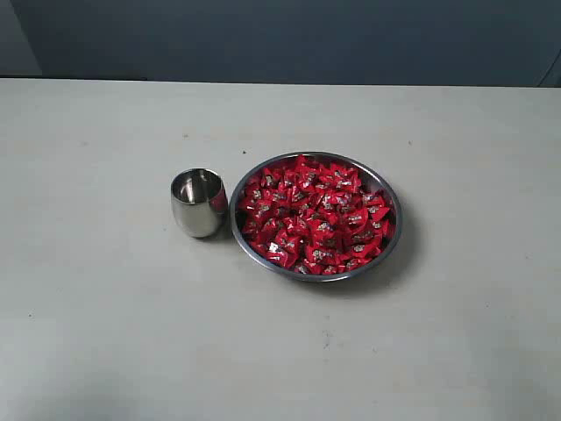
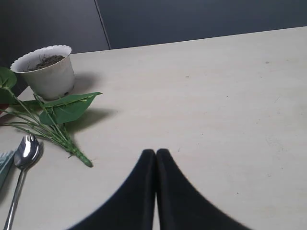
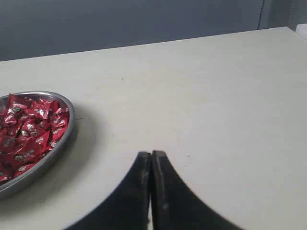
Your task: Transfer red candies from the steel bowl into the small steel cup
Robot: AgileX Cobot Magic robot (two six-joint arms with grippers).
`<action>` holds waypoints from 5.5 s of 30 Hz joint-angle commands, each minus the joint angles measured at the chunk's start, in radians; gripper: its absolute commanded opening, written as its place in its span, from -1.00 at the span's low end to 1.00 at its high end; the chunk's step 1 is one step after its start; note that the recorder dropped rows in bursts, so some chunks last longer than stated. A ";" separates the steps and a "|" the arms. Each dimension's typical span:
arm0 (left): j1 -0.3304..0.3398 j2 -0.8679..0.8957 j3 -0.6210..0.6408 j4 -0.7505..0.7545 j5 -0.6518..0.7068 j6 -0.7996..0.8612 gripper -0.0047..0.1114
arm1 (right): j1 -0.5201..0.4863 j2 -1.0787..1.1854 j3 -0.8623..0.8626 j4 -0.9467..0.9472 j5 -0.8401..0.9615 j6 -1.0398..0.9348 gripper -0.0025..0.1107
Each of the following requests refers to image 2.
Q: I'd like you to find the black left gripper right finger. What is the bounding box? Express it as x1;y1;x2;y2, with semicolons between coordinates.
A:
156;149;248;230

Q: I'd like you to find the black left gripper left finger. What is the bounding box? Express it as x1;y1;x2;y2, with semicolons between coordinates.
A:
71;149;155;230

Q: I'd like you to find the shiny metal spork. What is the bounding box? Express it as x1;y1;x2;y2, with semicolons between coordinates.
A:
3;134;40;230

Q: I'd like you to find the green artificial leaf stem bundle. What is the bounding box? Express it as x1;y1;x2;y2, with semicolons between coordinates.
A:
0;67;101;168

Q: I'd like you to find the pale green plastic fork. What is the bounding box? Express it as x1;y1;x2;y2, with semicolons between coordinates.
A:
0;150;15;188

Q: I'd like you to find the white flower pot with soil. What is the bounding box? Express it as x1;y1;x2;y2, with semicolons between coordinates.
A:
10;45;75;100

